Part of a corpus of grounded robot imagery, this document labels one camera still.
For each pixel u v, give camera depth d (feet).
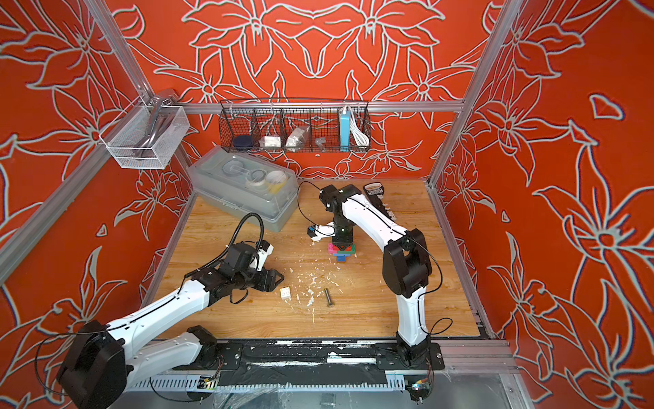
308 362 2.39
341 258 3.03
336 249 2.78
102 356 1.29
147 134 2.72
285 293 2.75
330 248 2.81
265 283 2.35
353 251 2.82
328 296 2.75
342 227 2.43
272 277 2.43
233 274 2.08
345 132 2.88
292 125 3.30
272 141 2.86
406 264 1.65
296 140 2.96
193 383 2.29
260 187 3.10
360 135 2.94
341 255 2.88
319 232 2.49
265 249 2.46
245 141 3.11
